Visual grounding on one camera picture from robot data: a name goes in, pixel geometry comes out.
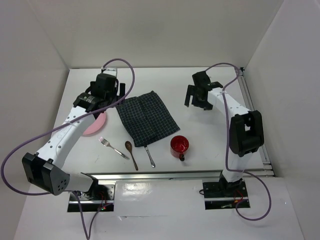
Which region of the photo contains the pink plastic plate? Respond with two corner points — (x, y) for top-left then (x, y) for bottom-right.
(82, 112), (108, 137)

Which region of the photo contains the dark checkered cloth placemat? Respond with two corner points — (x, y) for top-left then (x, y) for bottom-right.
(116, 91), (180, 148)

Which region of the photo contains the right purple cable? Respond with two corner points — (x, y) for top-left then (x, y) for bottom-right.
(205, 62), (272, 221)

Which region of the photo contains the aluminium rail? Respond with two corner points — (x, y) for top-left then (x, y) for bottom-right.
(79, 170), (276, 183)
(238, 67), (275, 177)

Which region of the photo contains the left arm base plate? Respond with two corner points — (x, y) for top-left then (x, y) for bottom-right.
(67, 181), (116, 213)

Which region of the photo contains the front aluminium rail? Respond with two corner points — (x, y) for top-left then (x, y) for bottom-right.
(79, 170), (276, 183)

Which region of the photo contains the red ceramic mug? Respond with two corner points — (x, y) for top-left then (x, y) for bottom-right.
(170, 135), (190, 162)

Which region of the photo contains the brown wooden spoon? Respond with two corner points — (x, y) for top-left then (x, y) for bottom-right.
(125, 141), (139, 171)

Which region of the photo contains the purple cable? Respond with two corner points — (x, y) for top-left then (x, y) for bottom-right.
(0, 58), (136, 240)
(205, 62), (272, 221)

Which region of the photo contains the silver metal knife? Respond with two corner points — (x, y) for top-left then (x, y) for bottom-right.
(144, 145), (156, 168)

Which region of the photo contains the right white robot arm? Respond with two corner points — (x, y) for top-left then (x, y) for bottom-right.
(184, 71), (264, 197)

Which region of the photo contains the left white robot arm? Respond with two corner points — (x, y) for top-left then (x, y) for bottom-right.
(22, 68), (125, 200)

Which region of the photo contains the right side aluminium rail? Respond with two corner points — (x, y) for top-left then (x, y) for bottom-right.
(238, 67), (275, 177)

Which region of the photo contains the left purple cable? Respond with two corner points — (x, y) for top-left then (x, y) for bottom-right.
(0, 58), (136, 240)

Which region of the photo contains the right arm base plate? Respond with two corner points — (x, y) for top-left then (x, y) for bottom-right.
(199, 182), (251, 210)

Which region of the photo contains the silver metal fork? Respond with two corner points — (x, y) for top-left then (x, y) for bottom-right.
(99, 136), (130, 160)

